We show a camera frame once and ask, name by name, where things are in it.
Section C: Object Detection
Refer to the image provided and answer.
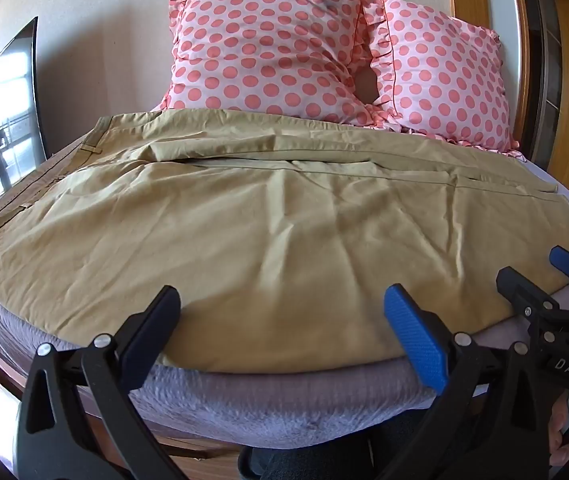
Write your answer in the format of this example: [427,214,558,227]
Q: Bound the grey mattress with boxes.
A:
[0,157,569,450]

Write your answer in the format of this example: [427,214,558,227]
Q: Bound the person's right hand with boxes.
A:
[550,394,569,468]

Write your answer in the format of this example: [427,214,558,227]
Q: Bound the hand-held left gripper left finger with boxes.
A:
[17,285,185,480]

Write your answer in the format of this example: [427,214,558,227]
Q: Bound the pink polka dot pillow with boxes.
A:
[157,0,381,125]
[359,0,524,160]

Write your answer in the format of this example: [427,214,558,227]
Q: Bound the black flat screen television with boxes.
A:
[0,16,48,217]

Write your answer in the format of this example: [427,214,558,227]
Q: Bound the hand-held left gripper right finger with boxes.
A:
[383,284,565,480]

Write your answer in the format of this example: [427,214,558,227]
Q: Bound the khaki pants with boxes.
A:
[0,109,569,376]

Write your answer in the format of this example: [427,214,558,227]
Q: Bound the person's dark trouser legs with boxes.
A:
[238,407,532,480]

